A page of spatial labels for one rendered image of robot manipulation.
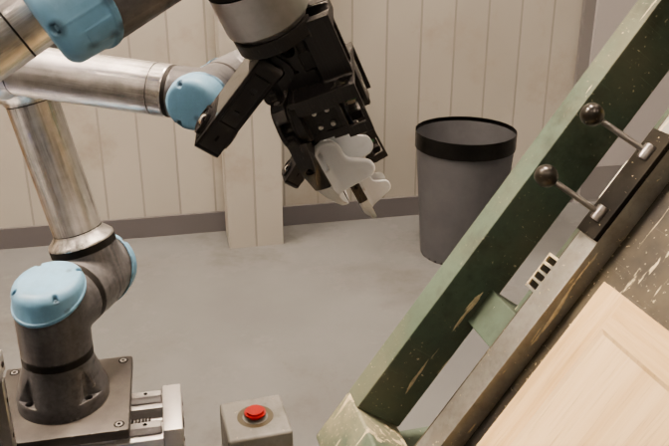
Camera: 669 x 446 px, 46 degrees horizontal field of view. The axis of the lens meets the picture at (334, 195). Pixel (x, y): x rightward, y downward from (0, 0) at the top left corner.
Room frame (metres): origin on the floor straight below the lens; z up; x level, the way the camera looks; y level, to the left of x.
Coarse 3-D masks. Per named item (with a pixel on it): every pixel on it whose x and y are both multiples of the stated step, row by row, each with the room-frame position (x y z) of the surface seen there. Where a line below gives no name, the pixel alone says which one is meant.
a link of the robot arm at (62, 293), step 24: (48, 264) 1.18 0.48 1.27; (72, 264) 1.18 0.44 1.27; (24, 288) 1.11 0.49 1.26; (48, 288) 1.11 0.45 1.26; (72, 288) 1.11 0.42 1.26; (96, 288) 1.18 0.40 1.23; (24, 312) 1.08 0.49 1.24; (48, 312) 1.08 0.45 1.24; (72, 312) 1.10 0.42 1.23; (96, 312) 1.16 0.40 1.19; (24, 336) 1.09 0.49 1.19; (48, 336) 1.08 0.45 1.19; (72, 336) 1.10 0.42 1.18; (24, 360) 1.09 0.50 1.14; (48, 360) 1.08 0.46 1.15; (72, 360) 1.09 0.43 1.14
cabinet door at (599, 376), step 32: (608, 288) 1.08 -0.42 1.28; (576, 320) 1.08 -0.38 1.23; (608, 320) 1.03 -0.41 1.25; (640, 320) 0.99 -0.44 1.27; (576, 352) 1.03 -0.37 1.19; (608, 352) 0.99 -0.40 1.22; (640, 352) 0.95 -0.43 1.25; (544, 384) 1.03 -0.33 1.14; (576, 384) 0.99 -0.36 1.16; (608, 384) 0.95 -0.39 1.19; (640, 384) 0.92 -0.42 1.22; (512, 416) 1.03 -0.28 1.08; (544, 416) 0.99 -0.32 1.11; (576, 416) 0.95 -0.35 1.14; (608, 416) 0.91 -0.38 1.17; (640, 416) 0.88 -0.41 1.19
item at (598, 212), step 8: (544, 168) 1.18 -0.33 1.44; (552, 168) 1.18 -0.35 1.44; (536, 176) 1.19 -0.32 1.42; (544, 176) 1.18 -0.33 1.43; (552, 176) 1.18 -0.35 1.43; (544, 184) 1.18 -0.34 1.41; (552, 184) 1.18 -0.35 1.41; (560, 184) 1.18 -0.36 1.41; (568, 192) 1.18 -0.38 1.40; (576, 200) 1.17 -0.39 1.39; (584, 200) 1.17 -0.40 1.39; (592, 208) 1.16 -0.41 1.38; (600, 208) 1.16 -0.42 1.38; (592, 216) 1.16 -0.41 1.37; (600, 216) 1.15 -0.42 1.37
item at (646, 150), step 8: (592, 104) 1.21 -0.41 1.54; (584, 112) 1.20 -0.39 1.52; (592, 112) 1.20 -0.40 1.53; (600, 112) 1.20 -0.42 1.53; (584, 120) 1.20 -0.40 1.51; (592, 120) 1.19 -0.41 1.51; (600, 120) 1.20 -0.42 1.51; (608, 128) 1.20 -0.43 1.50; (616, 128) 1.20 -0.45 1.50; (624, 136) 1.19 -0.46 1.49; (632, 144) 1.19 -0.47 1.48; (640, 144) 1.18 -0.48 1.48; (648, 144) 1.18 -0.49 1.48; (640, 152) 1.18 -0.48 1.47; (648, 152) 1.17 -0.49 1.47
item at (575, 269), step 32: (640, 192) 1.15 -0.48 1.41; (576, 256) 1.15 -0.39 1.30; (608, 256) 1.14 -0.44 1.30; (544, 288) 1.15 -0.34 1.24; (576, 288) 1.13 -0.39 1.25; (512, 320) 1.15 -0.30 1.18; (544, 320) 1.11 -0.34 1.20; (512, 352) 1.10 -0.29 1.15; (480, 384) 1.10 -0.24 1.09; (448, 416) 1.10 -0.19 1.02; (480, 416) 1.09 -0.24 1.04
